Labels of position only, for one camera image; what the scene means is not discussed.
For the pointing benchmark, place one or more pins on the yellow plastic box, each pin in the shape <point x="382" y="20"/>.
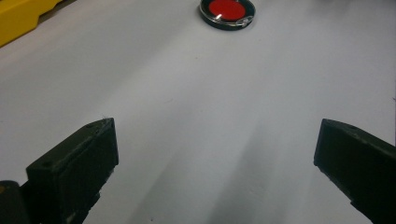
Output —
<point x="18" y="17"/>

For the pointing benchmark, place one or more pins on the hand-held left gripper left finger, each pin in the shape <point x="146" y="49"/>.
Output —
<point x="71" y="168"/>

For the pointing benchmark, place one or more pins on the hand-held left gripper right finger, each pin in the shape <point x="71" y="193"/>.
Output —
<point x="358" y="161"/>

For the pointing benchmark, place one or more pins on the round black red compact case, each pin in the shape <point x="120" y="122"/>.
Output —
<point x="227" y="12"/>

